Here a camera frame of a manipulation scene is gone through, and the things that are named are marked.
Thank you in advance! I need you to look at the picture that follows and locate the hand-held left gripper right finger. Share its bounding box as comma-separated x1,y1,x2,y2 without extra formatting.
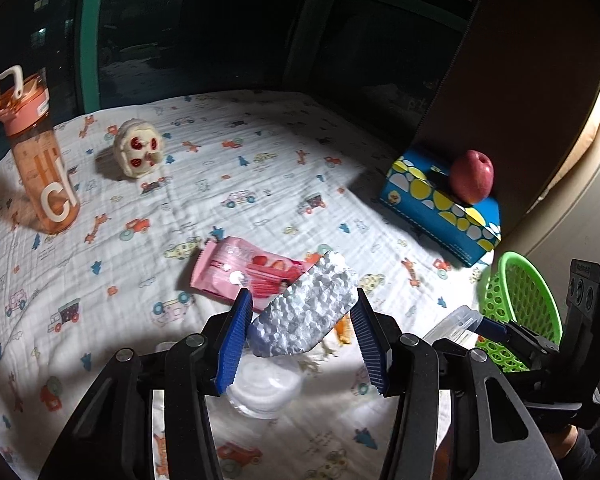
350,287,566,480

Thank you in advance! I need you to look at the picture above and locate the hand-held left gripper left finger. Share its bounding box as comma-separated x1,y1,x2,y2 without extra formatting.
40,287,254,480

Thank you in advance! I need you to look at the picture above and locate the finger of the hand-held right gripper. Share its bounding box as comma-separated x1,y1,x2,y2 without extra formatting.
477,316,566,368

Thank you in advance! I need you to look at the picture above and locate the green plastic basket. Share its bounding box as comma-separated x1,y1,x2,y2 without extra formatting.
476,251,563,373

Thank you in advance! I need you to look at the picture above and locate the clear ridged plastic box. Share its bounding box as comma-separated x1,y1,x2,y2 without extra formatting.
424,305,482,347

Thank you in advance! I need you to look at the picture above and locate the white foam piece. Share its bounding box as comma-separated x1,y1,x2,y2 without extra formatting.
248,252,358,359

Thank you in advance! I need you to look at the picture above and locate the person's right forearm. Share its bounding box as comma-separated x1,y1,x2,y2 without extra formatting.
547,422,600,480

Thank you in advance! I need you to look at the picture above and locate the white round plastic container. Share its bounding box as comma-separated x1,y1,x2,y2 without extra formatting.
227,350,303,420

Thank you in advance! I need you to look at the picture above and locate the pink snack wrapper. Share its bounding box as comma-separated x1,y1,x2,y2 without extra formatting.
189,236,323,311

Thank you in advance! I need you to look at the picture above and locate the blue dotted tissue box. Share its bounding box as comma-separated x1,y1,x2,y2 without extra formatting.
380,149,502,267

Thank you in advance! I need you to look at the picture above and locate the red apple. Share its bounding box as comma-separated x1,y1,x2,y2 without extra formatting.
449,149,495,205

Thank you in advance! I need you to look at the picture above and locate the cream floral curtain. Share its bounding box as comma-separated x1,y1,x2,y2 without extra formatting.
500,40,600,271

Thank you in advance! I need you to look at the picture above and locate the printed white blanket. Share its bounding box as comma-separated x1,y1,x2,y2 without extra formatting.
0,91,503,480

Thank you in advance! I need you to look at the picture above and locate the cream plush toy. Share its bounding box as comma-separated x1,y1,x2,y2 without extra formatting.
112,119,163,181

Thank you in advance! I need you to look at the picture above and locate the brown wooden panel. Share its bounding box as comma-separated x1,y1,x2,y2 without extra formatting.
410,0,600,251

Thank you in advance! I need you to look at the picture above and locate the orange water bottle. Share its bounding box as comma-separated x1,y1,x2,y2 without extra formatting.
0,65,81,234

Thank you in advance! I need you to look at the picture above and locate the green window frame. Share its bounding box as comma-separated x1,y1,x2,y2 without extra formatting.
75,0,476,111

